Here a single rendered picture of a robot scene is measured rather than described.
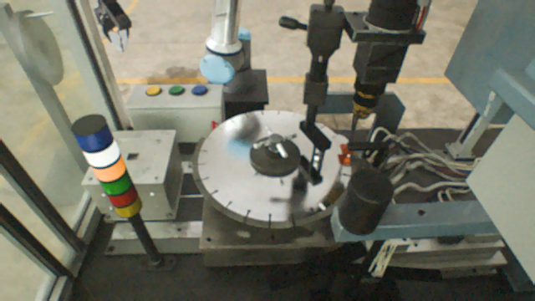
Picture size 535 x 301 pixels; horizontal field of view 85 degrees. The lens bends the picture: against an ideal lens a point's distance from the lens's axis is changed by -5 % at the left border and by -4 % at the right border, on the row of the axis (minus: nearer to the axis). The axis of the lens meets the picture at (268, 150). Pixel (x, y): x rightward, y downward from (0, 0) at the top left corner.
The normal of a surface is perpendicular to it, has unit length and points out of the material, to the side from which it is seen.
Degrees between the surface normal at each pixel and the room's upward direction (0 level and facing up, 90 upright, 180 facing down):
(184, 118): 90
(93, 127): 0
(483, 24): 90
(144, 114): 90
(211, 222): 0
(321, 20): 90
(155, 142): 0
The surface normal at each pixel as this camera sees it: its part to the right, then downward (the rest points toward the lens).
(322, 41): -0.10, 0.69
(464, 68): -1.00, 0.02
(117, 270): 0.03, -0.72
